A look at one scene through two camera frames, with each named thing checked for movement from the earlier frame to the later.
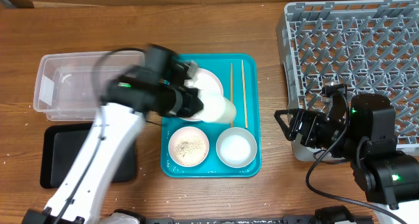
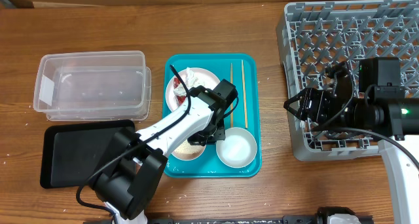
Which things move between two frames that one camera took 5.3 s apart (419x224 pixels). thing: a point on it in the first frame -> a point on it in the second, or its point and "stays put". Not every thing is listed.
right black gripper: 309,118 -> 317,114
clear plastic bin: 69,86 stays put
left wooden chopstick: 232,93 stays put
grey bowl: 236,147 stays put
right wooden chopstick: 244,93 stays put
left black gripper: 192,107 -> 197,137
